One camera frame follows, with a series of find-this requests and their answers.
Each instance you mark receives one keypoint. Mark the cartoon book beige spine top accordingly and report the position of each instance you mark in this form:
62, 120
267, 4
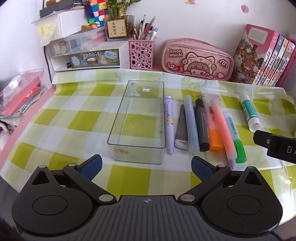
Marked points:
279, 63

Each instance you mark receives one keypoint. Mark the pale blue highlighter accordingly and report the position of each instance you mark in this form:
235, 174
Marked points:
192, 125

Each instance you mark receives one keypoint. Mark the bunch of pens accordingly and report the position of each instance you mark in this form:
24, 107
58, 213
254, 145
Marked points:
145, 30

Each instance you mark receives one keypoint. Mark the cartoon book thin pink spine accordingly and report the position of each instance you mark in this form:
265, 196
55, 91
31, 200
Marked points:
285, 64

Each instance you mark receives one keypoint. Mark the bear wall sticker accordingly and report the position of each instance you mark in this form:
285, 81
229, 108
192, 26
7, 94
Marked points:
189, 1

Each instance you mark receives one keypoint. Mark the small toy figurine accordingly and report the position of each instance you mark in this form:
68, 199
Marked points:
89, 27

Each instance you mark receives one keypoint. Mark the green checked tablecloth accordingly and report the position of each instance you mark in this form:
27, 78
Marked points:
78, 120

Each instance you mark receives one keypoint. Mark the purple hanging charm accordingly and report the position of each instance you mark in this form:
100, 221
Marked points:
89, 8

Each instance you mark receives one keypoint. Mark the small brown box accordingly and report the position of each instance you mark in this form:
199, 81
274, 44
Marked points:
52, 2

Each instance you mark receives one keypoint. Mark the pink cartoon pencil case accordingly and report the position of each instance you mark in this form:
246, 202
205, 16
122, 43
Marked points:
196, 60

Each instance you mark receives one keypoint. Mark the clear storage box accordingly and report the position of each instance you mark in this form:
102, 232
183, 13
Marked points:
87, 39

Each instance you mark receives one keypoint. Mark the black marker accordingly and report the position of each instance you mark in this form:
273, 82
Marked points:
202, 125

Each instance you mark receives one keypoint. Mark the white drawer organizer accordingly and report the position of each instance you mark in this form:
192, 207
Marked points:
92, 66

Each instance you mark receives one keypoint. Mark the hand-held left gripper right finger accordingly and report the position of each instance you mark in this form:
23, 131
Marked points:
201, 166

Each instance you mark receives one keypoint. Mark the stack of pink books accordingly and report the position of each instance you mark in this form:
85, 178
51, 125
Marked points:
20, 95

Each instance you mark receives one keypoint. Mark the purple cartoon pen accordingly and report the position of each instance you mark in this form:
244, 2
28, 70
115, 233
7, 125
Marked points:
168, 120

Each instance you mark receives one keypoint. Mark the pale highlighter green cap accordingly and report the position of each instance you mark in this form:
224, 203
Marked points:
238, 146

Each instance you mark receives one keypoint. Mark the white cardboard box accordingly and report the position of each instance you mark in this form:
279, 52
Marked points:
69, 25

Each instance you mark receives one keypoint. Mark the pink highlighter orange cap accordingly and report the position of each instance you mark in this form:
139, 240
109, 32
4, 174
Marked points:
215, 140

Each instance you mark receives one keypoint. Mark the green and white glue stick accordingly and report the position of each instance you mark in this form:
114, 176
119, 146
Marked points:
248, 111

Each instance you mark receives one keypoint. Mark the white eraser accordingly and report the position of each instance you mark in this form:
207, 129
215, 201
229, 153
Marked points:
205, 96

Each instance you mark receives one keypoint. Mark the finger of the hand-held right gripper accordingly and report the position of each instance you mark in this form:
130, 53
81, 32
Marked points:
261, 138

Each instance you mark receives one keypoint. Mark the clear plastic organizer box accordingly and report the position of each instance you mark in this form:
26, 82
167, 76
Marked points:
136, 153

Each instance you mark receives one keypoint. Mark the black flat box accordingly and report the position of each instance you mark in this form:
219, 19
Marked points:
57, 9

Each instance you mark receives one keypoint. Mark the coral highlighter lilac cap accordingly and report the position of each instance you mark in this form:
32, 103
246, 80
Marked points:
220, 122

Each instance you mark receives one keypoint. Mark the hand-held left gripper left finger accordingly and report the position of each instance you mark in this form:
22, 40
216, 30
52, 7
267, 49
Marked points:
92, 165

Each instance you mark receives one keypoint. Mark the cartoon book pink spine top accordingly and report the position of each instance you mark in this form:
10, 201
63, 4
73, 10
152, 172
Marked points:
249, 53

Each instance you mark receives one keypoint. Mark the grey pencil lead case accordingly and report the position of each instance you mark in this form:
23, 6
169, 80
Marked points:
181, 129

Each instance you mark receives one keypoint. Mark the glass vase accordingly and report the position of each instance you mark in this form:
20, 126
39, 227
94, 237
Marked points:
129, 25

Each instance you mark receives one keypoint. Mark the colourful puzzle cube stack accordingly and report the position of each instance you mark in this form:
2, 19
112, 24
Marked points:
99, 11

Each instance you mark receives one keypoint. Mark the plain pink book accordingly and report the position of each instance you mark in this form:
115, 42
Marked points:
289, 71

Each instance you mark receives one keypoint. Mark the framed calligraphy sign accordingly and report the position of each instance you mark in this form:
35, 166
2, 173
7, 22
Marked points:
115, 28

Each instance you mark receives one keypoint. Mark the pink perforated pen holder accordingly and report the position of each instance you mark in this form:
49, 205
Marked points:
141, 54

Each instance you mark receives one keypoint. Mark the clear bag with yellow item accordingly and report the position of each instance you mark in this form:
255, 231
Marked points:
46, 32

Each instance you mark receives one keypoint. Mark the round pink wall sticker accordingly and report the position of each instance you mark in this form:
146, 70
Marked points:
244, 8

